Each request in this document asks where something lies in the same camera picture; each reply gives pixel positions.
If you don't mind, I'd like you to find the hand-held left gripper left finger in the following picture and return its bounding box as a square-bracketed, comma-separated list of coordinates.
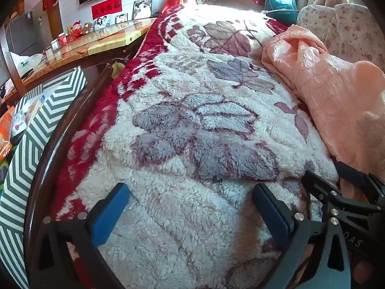
[32, 182, 131, 289]

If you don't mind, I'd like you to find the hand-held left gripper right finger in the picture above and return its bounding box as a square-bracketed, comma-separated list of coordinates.
[252, 182, 352, 289]

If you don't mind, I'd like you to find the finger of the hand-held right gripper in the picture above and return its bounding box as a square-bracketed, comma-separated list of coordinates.
[302, 170, 376, 215]
[335, 161, 385, 205]

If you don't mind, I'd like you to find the green white striped box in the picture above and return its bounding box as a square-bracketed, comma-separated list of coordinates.
[0, 66, 88, 289]

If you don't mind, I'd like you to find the person's right hand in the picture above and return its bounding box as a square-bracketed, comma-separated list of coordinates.
[350, 248, 375, 288]

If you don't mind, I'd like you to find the wooden chair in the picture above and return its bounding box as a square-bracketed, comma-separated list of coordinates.
[0, 24, 127, 289]

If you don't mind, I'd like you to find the peach quilt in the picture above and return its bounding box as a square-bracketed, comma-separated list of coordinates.
[261, 24, 385, 199]

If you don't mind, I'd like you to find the red white floral fleece blanket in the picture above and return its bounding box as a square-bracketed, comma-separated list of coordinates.
[50, 4, 340, 289]

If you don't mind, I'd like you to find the white red snack packet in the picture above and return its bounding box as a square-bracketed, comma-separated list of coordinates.
[10, 108, 31, 136]

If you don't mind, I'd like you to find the floral sofa cushion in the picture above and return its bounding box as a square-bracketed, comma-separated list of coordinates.
[296, 3, 385, 70]

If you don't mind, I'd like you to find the glass topped wooden table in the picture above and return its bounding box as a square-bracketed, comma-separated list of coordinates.
[0, 16, 158, 103]

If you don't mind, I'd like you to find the white plastic bag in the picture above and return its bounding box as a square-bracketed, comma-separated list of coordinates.
[10, 51, 45, 77]

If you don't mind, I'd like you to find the teal pillow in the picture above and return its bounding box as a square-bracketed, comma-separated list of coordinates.
[265, 0, 298, 26]

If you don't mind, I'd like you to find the red hat plush doll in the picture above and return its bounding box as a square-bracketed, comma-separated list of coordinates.
[70, 20, 83, 38]

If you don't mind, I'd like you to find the grey refrigerator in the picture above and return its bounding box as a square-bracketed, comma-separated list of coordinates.
[4, 10, 37, 58]

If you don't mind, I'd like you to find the wide couple photo frame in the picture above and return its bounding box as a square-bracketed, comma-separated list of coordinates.
[94, 16, 110, 31]

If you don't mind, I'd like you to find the red wall banner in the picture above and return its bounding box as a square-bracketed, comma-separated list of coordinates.
[91, 0, 122, 19]

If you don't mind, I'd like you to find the large wedding photo frame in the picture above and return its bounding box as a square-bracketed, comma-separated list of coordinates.
[132, 0, 153, 21]

